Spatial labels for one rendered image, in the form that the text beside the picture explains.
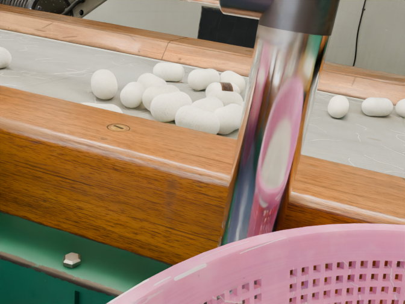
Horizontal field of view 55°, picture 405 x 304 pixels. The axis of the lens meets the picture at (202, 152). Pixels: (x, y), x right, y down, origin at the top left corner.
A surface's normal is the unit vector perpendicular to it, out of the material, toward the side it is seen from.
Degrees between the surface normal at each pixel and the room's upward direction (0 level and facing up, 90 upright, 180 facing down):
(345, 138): 0
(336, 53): 90
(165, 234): 90
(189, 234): 90
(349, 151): 0
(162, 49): 45
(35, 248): 0
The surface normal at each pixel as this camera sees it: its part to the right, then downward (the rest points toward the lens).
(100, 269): 0.14, -0.91
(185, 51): -0.10, -0.41
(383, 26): -0.35, 0.32
